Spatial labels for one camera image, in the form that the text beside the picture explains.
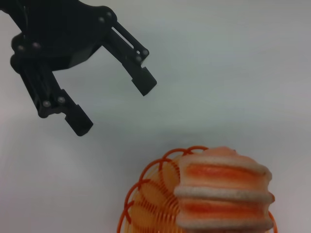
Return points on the orange striped bread loaf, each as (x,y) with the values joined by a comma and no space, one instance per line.
(218,174)

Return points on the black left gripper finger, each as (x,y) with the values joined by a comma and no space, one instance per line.
(77,119)
(136,65)

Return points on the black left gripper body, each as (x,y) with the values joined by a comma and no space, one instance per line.
(60,34)

